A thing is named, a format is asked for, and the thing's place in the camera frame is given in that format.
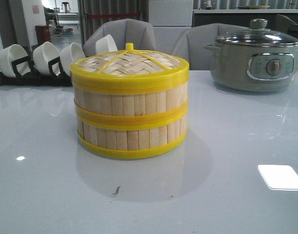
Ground white bowl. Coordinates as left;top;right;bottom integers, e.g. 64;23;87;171
95;34;118;55
33;41;60;76
60;42;85;76
0;44;28;78

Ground white cabinet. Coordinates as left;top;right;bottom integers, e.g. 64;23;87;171
148;0;193;54

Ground grey-green electric cooking pot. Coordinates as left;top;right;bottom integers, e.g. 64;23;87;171
204;42;298;92

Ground bamboo steamer tray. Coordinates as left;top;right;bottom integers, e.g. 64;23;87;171
74;82;188;126
77;115;187;159

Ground red bin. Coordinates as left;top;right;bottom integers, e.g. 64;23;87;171
35;25;51;45

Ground grey chair right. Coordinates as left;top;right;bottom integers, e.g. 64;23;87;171
171;23;246;70

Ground grey chair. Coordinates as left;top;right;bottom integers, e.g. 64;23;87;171
171;23;246;70
83;19;157;57

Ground black bowl rack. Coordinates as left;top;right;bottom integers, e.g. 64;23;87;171
0;56;72;86

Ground yellow plate on shelf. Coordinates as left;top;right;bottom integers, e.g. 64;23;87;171
246;5;270;10

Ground white bowl right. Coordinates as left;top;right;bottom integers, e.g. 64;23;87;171
95;34;118;55

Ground woven bamboo steamer lid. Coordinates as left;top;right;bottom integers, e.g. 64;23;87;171
70;43;189;95

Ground white bowl far left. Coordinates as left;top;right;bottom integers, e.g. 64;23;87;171
0;44;28;78

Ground glass pot lid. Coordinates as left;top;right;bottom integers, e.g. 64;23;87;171
216;19;298;47

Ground grey chair left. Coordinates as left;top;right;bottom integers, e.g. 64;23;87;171
83;19;157;57

